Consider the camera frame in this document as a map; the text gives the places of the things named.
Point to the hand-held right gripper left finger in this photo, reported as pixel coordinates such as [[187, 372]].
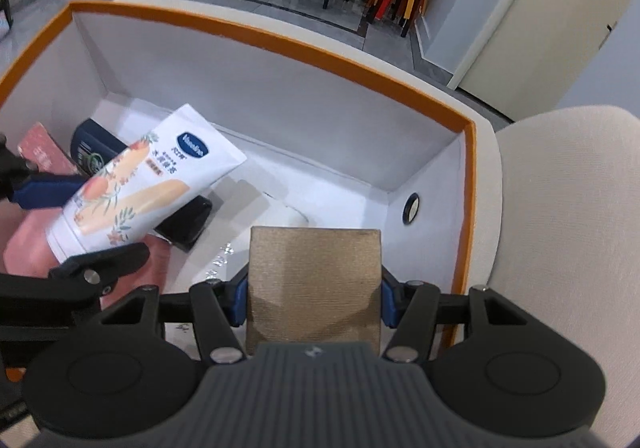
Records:
[[240, 300]]

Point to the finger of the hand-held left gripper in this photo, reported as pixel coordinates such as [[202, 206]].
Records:
[[107, 260], [45, 190]]

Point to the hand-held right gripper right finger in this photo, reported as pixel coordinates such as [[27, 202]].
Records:
[[386, 300]]

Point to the brown cardboard box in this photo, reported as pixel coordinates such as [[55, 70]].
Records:
[[312, 288]]

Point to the white lotion tube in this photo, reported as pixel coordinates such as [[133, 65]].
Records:
[[135, 183]]

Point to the orange cardboard box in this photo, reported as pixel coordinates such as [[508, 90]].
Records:
[[310, 128]]

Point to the pink flat box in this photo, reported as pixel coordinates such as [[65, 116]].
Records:
[[42, 151]]

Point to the dark blue tube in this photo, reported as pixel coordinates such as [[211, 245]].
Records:
[[92, 148]]

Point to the black rectangular object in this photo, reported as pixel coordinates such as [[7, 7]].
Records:
[[185, 223]]

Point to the beige sofa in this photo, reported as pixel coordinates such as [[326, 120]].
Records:
[[560, 228]]

